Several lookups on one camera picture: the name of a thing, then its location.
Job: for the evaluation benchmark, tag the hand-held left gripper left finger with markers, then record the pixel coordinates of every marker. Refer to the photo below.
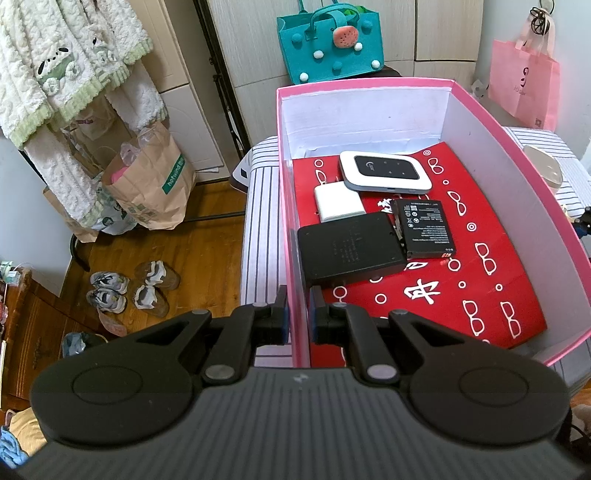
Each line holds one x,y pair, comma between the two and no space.
285,318

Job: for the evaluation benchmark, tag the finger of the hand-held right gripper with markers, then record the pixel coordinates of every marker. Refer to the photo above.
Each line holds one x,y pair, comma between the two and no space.
584,226

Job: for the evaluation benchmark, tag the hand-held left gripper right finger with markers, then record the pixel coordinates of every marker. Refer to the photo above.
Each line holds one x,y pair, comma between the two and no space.
316,318

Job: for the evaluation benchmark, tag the white charger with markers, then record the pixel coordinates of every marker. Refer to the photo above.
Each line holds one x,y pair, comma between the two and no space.
339,203

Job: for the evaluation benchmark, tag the black battery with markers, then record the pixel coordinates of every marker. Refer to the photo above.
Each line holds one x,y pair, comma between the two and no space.
427,228

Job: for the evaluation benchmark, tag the white pocket router dotted screen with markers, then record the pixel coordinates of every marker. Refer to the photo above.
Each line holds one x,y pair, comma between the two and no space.
383,170

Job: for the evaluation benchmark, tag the pink cardboard box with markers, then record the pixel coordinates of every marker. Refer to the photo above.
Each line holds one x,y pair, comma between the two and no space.
369,110

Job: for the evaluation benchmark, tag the white round object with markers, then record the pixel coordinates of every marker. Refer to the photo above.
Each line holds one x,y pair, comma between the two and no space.
545,170

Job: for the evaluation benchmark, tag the striped tablecloth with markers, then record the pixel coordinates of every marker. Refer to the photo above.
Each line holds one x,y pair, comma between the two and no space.
263,221

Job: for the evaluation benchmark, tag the red patterned paper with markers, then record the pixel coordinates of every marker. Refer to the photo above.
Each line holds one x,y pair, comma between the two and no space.
461,277

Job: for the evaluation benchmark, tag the brown slipper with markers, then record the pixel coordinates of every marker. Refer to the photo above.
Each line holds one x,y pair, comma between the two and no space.
150,300
157,274

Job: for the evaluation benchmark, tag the pink tote bag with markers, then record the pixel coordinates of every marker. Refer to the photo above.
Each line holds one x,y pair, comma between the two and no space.
521,83

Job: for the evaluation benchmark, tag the grey sneaker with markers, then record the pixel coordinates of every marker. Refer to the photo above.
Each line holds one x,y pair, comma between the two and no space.
107,301
108,281

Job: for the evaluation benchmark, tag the brown paper bag green print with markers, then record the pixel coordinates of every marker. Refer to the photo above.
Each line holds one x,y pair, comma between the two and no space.
157,184

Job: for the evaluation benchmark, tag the green printed plastic bag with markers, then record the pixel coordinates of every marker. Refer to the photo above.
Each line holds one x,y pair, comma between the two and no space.
111,219

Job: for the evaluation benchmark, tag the grey bag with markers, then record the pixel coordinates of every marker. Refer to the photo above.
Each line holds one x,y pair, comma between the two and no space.
78,344

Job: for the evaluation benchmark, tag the beige tall cabinet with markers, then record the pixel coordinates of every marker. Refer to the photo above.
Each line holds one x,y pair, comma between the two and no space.
194,115

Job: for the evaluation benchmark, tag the plain brown paper bag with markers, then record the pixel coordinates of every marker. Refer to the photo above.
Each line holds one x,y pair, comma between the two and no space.
74,221

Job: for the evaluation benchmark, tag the black suitcase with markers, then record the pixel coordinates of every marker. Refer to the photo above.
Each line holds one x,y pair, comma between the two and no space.
390,71

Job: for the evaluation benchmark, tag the wooden nightstand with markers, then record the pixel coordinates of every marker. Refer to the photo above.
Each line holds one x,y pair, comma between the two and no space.
37,332

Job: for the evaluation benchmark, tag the black clothes rack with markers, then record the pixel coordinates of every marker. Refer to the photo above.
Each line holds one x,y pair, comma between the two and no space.
217,69

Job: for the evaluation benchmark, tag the teal felt bag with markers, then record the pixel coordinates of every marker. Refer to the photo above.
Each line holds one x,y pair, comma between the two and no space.
323,46

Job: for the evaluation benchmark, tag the beige wardrobe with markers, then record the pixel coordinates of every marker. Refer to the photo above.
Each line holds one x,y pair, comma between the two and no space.
258,46

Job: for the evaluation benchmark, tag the yellow cloth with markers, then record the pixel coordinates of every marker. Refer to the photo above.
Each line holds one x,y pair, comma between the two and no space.
27,429

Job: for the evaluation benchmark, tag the fluffy cream green cardigan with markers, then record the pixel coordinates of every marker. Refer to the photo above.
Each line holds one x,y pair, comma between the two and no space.
46,60

